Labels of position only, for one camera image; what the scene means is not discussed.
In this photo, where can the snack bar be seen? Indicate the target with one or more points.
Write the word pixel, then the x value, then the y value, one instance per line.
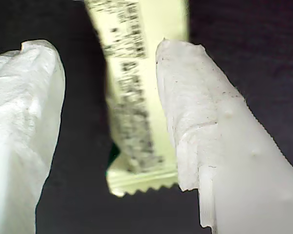
pixel 134 80

